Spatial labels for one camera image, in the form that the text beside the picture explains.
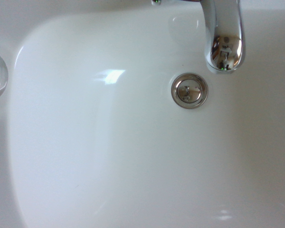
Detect chrome faucet spout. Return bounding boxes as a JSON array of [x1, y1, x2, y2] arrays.
[[151, 0, 247, 75]]

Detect white ceramic sink basin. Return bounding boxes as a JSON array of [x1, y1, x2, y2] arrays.
[[0, 0, 285, 228]]

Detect chrome sink drain plug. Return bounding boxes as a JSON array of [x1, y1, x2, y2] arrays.
[[171, 73, 209, 110]]

